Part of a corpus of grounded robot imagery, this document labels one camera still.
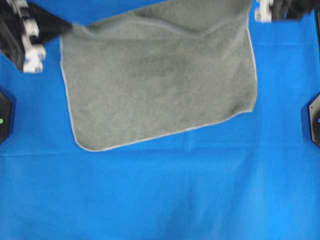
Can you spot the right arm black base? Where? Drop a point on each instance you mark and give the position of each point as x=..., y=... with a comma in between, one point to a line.
x=310, y=121

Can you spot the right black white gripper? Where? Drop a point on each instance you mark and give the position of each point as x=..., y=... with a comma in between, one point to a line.
x=269, y=11

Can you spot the grey terry towel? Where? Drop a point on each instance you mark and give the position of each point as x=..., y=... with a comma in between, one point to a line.
x=158, y=70

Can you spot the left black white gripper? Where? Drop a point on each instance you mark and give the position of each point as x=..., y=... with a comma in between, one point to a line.
x=20, y=23

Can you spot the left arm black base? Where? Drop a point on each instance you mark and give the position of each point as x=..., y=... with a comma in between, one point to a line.
x=7, y=114

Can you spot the blue table cloth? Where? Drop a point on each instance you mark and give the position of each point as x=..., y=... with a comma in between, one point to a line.
x=253, y=177

